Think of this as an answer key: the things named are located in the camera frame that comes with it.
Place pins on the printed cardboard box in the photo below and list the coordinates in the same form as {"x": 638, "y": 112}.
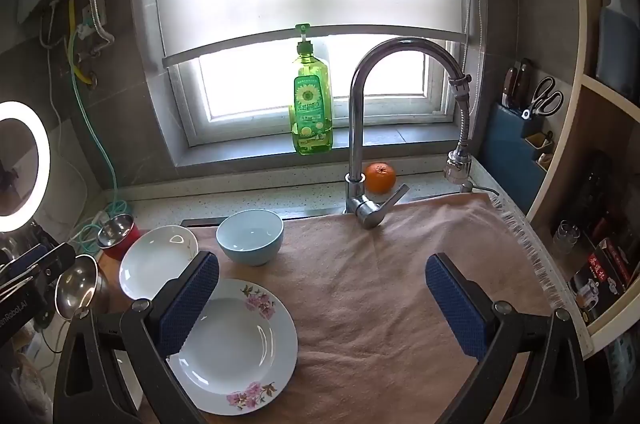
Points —
{"x": 600, "y": 279}

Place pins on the blue cutting board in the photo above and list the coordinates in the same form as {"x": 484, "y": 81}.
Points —
{"x": 620, "y": 49}

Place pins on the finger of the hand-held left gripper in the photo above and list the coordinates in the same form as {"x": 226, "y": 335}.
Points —
{"x": 57, "y": 259}

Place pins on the window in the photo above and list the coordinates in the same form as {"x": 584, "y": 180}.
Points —
{"x": 250, "y": 89}

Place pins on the white plate with pink flowers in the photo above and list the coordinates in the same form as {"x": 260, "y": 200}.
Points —
{"x": 235, "y": 354}

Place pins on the sink soap dispenser pump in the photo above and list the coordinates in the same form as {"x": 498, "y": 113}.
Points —
{"x": 480, "y": 189}

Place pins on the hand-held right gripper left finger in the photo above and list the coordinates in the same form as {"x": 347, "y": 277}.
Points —
{"x": 187, "y": 304}

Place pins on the white plate with grey pattern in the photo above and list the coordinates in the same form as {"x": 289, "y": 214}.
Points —
{"x": 150, "y": 269}

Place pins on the wooden shelf unit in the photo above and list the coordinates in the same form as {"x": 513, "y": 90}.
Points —
{"x": 565, "y": 144}

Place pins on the blue knife block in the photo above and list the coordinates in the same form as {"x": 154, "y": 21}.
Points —
{"x": 505, "y": 154}

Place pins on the orange fruit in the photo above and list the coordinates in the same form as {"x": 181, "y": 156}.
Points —
{"x": 380, "y": 178}

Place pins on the red steel bowl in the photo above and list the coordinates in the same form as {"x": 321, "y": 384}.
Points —
{"x": 117, "y": 231}

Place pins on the chrome kitchen faucet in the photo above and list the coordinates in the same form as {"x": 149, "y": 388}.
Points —
{"x": 357, "y": 104}

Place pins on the light blue ceramic bowl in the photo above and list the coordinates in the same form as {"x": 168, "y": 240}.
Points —
{"x": 250, "y": 239}

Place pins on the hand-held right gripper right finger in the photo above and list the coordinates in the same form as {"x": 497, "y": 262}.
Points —
{"x": 457, "y": 309}

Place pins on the large steel bowl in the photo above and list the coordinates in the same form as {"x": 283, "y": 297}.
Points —
{"x": 77, "y": 284}

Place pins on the pink towel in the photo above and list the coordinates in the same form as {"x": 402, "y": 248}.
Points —
{"x": 380, "y": 304}

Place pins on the clear drinking glass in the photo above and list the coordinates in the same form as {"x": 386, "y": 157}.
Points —
{"x": 566, "y": 236}

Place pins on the kitchen scissors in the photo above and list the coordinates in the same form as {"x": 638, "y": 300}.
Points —
{"x": 542, "y": 99}

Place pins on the green dish soap bottle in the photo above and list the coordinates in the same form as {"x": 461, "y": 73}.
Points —
{"x": 311, "y": 114}

